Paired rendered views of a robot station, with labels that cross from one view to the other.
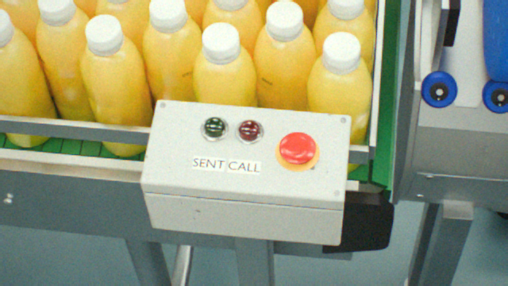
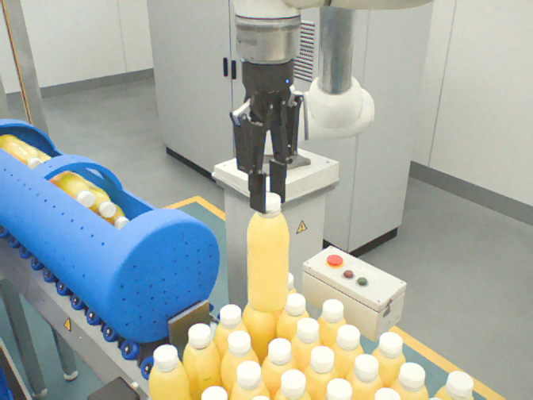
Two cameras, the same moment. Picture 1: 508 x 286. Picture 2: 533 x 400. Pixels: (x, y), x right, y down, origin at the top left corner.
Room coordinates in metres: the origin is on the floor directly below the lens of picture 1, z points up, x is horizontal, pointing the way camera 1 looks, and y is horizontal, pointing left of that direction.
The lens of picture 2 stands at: (1.35, 0.35, 1.75)
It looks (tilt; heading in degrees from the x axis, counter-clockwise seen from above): 28 degrees down; 215
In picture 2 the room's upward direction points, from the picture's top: straight up
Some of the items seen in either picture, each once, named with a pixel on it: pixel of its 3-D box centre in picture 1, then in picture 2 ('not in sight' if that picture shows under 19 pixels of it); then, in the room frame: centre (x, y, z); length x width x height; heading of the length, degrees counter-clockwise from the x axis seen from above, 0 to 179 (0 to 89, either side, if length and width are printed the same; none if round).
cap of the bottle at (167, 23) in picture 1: (167, 9); (348, 336); (0.70, 0.09, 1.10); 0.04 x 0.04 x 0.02
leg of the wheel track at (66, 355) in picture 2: not in sight; (57, 321); (0.52, -1.27, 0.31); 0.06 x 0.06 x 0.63; 80
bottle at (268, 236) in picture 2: not in sight; (268, 255); (0.76, -0.05, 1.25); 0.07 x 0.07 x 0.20
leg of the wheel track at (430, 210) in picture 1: (436, 219); not in sight; (0.83, -0.32, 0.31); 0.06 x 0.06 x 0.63; 80
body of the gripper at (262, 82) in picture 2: not in sight; (267, 90); (0.76, -0.06, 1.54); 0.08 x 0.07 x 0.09; 170
